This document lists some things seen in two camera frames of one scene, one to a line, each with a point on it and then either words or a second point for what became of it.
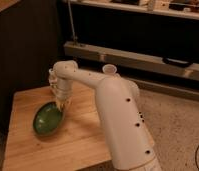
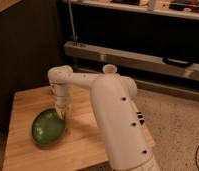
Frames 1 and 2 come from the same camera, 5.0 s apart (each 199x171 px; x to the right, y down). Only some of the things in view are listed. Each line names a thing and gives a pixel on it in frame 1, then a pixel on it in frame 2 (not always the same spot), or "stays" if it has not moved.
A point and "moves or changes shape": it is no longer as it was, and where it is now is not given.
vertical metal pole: (73, 32) stays
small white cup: (109, 69) stays
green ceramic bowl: (48, 118) moves or changes shape
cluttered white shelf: (190, 9) stays
